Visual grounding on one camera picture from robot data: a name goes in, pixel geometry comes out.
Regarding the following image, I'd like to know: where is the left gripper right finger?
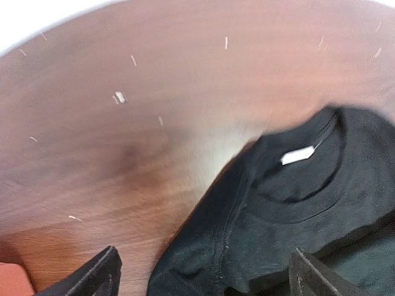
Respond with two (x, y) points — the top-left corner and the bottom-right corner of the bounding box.
(288, 248), (358, 296)

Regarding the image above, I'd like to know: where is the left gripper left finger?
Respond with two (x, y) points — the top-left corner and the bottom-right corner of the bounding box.
(37, 246), (122, 296)

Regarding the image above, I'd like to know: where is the black t-shirt blue logo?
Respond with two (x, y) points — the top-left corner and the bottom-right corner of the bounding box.
(147, 107), (394, 295)

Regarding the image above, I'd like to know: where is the orange plastic bin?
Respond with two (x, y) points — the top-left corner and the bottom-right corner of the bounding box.
(0, 263), (35, 296)

